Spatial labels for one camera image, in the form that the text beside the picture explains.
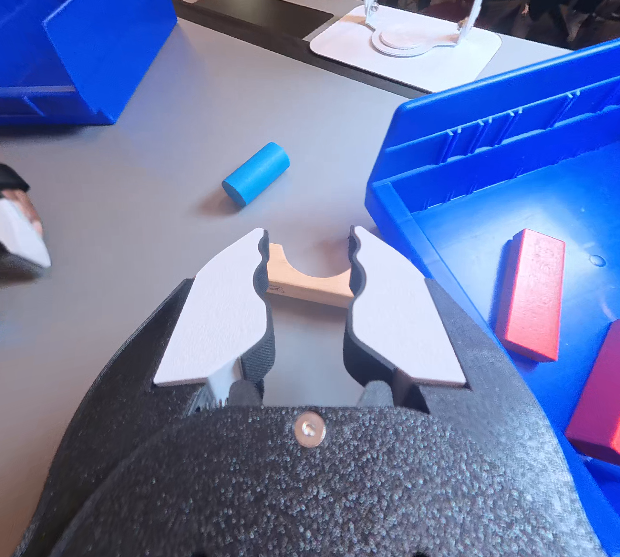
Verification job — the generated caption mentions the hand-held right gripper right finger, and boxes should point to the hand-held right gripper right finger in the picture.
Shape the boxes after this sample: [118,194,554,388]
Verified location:
[345,225,468,395]

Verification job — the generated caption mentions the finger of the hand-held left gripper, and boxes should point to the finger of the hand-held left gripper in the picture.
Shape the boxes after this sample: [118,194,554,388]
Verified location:
[0,197,52,270]

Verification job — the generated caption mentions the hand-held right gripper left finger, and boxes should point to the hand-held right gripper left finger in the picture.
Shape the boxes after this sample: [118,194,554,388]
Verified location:
[153,228,275,405]

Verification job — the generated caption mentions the pale wooden arch block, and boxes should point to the pale wooden arch block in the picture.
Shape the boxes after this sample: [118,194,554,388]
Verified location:
[267,243,357,310]

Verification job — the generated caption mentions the blue plastic bin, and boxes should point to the blue plastic bin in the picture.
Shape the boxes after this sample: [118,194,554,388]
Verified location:
[0,0,179,126]
[366,39,620,557]

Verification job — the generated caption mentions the red wooden block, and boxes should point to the red wooden block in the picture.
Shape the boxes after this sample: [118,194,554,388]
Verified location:
[565,320,620,466]
[496,230,566,362]

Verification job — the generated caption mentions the blue wooden cylinder block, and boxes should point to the blue wooden cylinder block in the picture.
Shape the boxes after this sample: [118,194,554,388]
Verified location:
[222,142,291,208]

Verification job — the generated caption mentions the white document stand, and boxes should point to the white document stand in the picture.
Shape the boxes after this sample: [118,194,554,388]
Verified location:
[310,0,506,93]

